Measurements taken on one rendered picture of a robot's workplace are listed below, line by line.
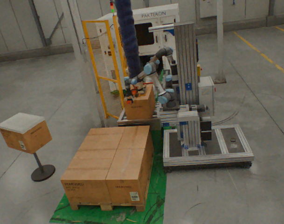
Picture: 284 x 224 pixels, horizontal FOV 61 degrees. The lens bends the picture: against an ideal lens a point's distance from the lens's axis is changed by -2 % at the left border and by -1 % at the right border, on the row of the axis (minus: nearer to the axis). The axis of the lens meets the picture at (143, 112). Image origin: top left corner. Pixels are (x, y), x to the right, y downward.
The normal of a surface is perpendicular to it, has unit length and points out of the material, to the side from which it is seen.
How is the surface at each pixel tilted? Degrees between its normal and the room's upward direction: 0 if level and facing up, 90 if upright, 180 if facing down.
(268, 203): 0
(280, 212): 0
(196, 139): 90
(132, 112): 90
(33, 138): 90
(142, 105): 90
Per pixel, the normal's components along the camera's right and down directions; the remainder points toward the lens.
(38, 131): 0.86, 0.11
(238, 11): -0.08, 0.48
